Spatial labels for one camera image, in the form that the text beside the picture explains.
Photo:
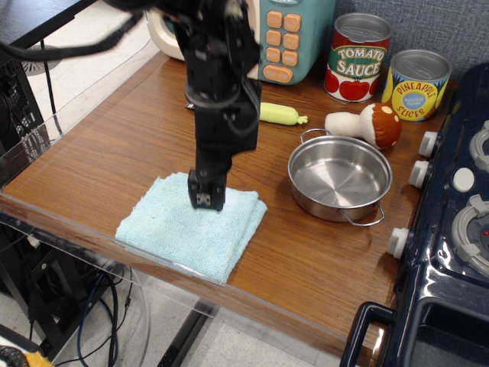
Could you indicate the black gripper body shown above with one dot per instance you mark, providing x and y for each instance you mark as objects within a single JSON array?
[{"x": 223, "y": 128}]

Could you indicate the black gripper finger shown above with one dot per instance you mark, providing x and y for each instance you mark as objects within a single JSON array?
[
  {"x": 214, "y": 195},
  {"x": 194, "y": 189}
]

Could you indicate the light blue cloth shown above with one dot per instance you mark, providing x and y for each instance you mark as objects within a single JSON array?
[{"x": 203, "y": 243}]

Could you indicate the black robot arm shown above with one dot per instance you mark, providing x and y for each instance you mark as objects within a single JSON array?
[{"x": 219, "y": 50}]

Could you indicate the stainless steel pot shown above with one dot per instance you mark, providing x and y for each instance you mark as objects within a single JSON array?
[{"x": 339, "y": 178}]

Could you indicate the teal toy microwave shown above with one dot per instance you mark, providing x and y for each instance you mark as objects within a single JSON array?
[{"x": 305, "y": 38}]

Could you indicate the plush brown mushroom toy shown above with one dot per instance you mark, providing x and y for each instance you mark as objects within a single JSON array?
[{"x": 377, "y": 124}]

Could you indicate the tomato sauce can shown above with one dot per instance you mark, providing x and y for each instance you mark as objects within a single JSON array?
[{"x": 359, "y": 47}]

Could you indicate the black table leg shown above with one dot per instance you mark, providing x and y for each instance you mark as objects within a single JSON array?
[{"x": 184, "y": 340}]

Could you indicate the black computer tower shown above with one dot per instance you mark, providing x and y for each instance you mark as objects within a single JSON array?
[{"x": 20, "y": 115}]

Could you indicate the pineapple slices can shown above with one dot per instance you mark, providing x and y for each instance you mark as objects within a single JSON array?
[{"x": 416, "y": 83}]

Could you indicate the black side desk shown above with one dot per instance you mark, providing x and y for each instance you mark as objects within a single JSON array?
[{"x": 24, "y": 23}]

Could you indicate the dark blue toy stove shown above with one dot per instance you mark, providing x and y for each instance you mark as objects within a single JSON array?
[{"x": 440, "y": 315}]

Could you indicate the spoon with green handle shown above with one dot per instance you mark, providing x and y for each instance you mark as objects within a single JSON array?
[{"x": 282, "y": 115}]

